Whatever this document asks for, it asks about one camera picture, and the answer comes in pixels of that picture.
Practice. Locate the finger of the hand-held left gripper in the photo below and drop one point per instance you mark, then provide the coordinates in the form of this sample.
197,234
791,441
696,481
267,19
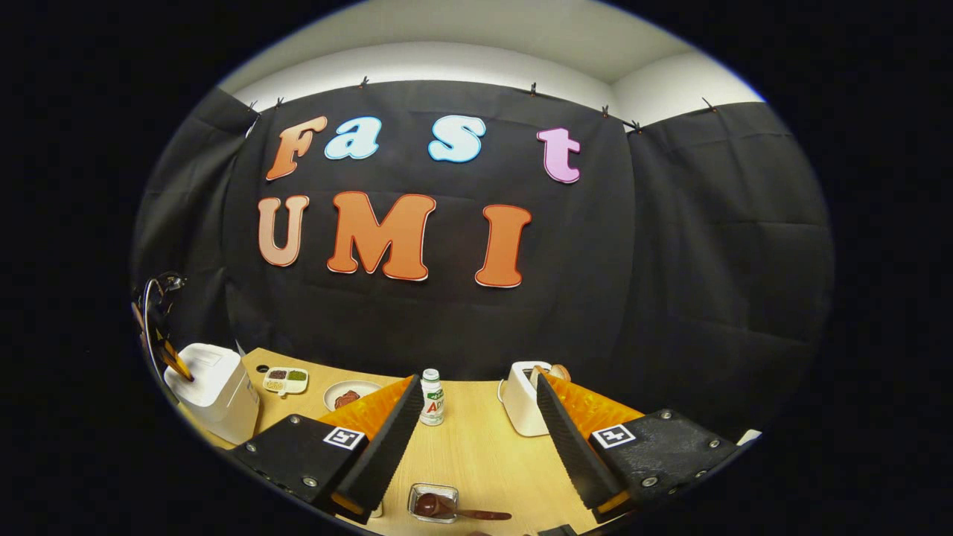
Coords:
177,362

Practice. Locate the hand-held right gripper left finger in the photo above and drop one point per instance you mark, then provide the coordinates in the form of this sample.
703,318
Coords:
387,439

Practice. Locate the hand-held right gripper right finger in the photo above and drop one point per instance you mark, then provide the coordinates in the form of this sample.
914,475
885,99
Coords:
573,447

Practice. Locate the white rice cooker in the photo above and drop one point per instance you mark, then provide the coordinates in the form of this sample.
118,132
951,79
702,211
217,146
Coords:
216,398

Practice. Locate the brown wooden spoon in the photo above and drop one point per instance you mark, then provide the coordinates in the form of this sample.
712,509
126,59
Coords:
432,506

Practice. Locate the white drink bottle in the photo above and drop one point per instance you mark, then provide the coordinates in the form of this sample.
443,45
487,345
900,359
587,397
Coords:
432,402

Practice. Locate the white plate with meat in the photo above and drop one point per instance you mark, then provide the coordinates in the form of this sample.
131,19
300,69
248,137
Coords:
350,394

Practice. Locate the white toaster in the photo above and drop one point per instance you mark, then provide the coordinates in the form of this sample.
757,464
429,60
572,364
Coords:
521,402

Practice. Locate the toasted bread slice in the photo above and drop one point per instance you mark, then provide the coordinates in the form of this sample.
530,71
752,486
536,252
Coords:
562,372

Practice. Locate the divided white sauce dish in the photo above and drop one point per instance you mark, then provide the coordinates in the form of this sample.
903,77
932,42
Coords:
285,381

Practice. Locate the black backdrop cloth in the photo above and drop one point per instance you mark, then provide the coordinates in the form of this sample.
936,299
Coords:
670,260

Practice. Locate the row of black cloth clips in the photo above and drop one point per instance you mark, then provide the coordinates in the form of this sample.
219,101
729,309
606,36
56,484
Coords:
533,89

